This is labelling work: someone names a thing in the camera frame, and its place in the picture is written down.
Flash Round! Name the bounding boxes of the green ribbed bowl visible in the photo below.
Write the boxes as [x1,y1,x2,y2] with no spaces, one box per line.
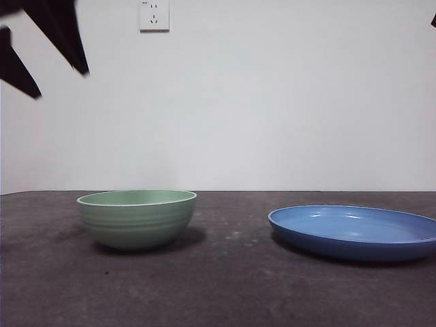
[76,189,198,253]

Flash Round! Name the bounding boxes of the blue plate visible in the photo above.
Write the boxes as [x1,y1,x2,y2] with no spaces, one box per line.
[267,204,436,262]

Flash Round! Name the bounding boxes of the white wall socket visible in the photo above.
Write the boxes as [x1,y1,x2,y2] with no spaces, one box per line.
[139,0,170,33]

